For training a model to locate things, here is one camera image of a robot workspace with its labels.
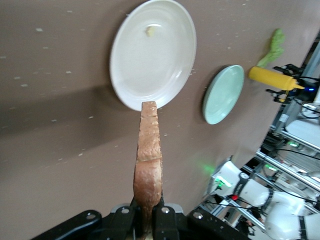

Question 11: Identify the aluminium extrusion frame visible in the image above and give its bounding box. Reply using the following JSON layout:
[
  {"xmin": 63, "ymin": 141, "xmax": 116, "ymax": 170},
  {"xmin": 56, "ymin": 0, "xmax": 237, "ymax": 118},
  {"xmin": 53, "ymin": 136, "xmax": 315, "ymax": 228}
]
[{"xmin": 194, "ymin": 99, "xmax": 320, "ymax": 240}]

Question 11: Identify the brown bread slice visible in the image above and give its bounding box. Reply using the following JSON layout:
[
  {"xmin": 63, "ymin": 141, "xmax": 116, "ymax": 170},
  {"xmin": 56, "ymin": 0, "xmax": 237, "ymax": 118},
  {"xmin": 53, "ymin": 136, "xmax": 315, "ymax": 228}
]
[{"xmin": 132, "ymin": 100, "xmax": 163, "ymax": 240}]

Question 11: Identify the mint green plate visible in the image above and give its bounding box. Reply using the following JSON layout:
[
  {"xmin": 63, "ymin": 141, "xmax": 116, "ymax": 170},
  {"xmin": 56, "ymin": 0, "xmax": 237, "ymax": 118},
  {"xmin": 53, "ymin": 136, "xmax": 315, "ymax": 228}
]
[{"xmin": 202, "ymin": 64, "xmax": 245, "ymax": 125}]

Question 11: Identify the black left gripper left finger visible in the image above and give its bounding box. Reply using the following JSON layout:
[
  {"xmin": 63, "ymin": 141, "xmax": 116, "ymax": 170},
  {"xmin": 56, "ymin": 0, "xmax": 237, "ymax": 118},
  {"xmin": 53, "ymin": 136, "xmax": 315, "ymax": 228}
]
[{"xmin": 32, "ymin": 196, "xmax": 144, "ymax": 240}]

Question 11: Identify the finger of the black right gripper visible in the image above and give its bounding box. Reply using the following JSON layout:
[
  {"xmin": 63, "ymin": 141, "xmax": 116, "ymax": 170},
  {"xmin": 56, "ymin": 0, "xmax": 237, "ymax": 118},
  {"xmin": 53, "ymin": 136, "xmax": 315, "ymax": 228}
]
[{"xmin": 266, "ymin": 87, "xmax": 291, "ymax": 103}]

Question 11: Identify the green lettuce leaf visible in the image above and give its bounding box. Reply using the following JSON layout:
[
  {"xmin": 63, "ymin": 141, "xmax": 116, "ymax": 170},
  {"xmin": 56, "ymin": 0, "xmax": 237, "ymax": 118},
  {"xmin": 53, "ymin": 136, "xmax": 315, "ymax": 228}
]
[{"xmin": 256, "ymin": 28, "xmax": 286, "ymax": 68}]

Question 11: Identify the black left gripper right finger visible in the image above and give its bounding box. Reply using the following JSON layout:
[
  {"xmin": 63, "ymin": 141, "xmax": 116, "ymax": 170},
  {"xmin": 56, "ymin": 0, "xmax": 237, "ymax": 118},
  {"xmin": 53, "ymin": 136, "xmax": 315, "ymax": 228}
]
[{"xmin": 151, "ymin": 191, "xmax": 241, "ymax": 240}]

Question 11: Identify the yellow mustard squeeze bottle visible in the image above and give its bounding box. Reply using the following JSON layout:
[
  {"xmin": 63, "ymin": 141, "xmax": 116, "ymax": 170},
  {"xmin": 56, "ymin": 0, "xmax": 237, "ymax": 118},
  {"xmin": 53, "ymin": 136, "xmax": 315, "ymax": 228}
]
[{"xmin": 248, "ymin": 65, "xmax": 306, "ymax": 103}]

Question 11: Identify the small yellowish bread crumb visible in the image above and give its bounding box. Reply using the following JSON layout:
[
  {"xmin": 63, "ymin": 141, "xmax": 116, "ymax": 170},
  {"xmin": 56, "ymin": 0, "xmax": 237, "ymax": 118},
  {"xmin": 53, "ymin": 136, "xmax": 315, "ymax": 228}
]
[{"xmin": 144, "ymin": 24, "xmax": 156, "ymax": 37}]

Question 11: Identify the beige plate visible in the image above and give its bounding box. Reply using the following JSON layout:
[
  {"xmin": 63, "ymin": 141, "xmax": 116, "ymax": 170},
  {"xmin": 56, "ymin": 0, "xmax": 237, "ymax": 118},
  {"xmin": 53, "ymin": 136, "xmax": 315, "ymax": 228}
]
[{"xmin": 109, "ymin": 0, "xmax": 198, "ymax": 112}]

